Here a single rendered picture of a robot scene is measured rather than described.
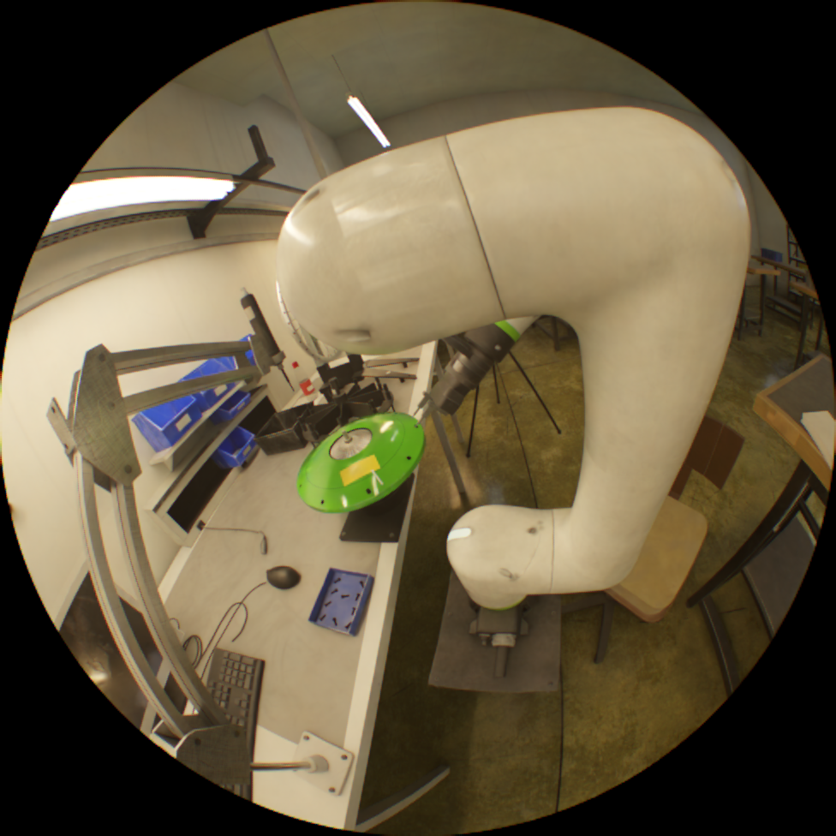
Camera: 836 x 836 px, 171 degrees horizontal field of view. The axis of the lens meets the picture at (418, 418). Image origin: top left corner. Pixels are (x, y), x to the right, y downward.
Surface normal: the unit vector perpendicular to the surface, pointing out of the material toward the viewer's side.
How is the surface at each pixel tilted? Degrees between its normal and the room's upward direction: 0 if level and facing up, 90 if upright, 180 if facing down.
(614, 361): 98
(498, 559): 19
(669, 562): 0
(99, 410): 90
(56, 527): 90
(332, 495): 24
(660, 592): 0
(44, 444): 90
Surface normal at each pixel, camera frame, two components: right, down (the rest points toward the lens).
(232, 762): 0.94, -0.32
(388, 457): -0.04, -0.71
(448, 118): -0.11, 0.56
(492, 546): -0.36, -0.69
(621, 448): -0.74, 0.61
